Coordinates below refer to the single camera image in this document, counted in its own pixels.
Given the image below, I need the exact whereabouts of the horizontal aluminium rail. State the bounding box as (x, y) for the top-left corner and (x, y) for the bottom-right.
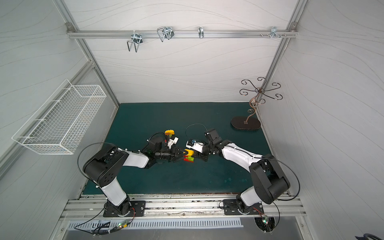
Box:
(67, 28), (299, 40)

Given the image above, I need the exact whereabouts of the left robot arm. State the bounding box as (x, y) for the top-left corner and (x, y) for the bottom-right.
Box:
(79, 131), (188, 217)

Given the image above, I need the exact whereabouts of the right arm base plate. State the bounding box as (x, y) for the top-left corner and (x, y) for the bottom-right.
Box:
(223, 199), (264, 216)

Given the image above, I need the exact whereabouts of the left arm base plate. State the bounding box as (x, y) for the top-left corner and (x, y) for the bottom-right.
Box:
(103, 200), (146, 218)

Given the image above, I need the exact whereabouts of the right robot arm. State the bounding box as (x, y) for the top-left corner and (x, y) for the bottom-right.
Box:
(186, 129), (291, 215)

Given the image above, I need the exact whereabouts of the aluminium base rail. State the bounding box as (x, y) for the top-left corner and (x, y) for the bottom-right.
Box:
(59, 194), (307, 221)

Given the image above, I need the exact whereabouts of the metal clip hook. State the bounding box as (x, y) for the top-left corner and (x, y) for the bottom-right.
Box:
(260, 27), (287, 39)
(198, 27), (204, 39)
(127, 33), (143, 53)
(157, 26), (175, 42)

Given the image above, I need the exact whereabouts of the right metal clip hook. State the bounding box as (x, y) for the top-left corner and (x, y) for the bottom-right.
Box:
(260, 27), (287, 39)

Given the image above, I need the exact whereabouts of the white wire basket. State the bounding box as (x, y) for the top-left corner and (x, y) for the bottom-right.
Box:
(12, 80), (107, 155)

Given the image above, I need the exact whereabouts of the left metal clip hook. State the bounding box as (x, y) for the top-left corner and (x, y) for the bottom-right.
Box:
(127, 33), (143, 53)

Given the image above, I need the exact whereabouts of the black metal hook stand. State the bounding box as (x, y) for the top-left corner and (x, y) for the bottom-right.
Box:
(231, 79), (283, 131)

